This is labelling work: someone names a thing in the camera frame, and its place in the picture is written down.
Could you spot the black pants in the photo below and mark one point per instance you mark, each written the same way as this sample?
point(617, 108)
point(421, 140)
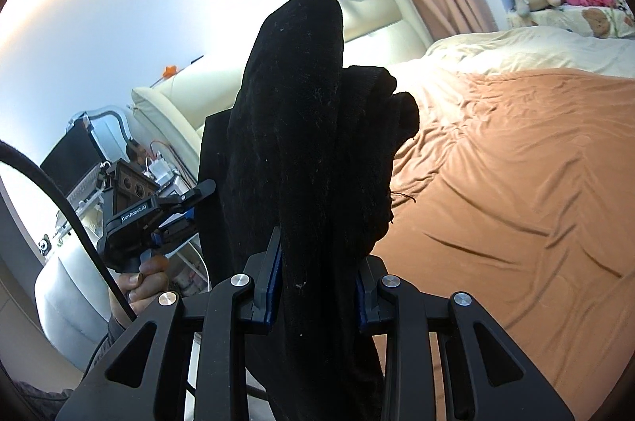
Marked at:
point(297, 128)

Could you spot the person's left hand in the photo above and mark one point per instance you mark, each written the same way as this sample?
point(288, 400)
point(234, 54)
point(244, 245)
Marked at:
point(144, 284)

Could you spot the white nightstand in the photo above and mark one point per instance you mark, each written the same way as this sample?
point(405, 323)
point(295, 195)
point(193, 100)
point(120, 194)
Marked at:
point(191, 274)

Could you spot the small orange toy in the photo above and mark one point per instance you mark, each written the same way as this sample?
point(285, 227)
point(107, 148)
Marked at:
point(169, 71)

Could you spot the person's left forearm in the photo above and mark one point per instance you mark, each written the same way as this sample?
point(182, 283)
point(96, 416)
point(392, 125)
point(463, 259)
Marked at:
point(106, 341)

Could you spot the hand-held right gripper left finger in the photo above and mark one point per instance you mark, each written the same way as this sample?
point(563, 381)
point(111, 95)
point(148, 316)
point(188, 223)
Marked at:
point(273, 272)

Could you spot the cream padded headboard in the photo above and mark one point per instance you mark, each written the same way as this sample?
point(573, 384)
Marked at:
point(198, 88)

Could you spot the small black white figurine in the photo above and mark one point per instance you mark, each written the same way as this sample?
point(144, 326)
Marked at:
point(45, 245)

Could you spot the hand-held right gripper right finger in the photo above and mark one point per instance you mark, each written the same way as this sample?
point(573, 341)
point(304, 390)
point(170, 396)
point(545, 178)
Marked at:
point(361, 302)

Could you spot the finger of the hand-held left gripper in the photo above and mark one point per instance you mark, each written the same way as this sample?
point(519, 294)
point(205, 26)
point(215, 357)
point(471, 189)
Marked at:
point(173, 232)
point(198, 190)

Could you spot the white ottoman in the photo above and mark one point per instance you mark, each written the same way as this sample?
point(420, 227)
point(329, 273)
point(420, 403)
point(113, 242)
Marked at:
point(69, 302)

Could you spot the black monitor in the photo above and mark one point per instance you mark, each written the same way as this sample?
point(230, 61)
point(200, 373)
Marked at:
point(69, 158)

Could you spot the orange blanket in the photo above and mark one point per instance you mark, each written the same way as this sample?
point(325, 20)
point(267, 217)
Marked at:
point(521, 177)

